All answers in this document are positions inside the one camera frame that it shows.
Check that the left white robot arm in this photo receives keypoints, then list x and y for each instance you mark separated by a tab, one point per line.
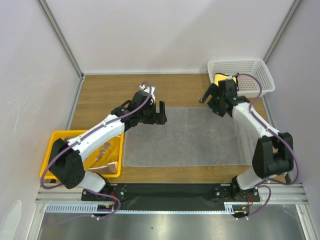
66	159

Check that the aluminium frame rail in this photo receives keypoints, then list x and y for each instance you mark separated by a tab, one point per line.
60	36

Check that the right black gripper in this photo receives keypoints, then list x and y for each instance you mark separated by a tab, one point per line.
215	99

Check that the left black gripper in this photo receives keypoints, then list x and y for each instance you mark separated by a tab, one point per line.
156	118

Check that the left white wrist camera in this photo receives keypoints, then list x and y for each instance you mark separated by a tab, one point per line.
146	90

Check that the grey towel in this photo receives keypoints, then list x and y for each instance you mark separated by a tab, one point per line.
192	136

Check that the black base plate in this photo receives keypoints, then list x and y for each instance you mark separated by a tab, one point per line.
179	196

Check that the yellow plastic bin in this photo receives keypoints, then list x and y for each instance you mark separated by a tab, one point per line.
66	135

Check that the brown towel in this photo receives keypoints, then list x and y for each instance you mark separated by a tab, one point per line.
106	159

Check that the white perforated basket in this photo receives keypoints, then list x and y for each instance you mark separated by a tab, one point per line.
247	86

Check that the yellow towel black trim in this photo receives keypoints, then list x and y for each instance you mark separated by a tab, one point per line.
221	77

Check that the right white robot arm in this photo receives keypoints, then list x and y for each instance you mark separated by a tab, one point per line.
273	154

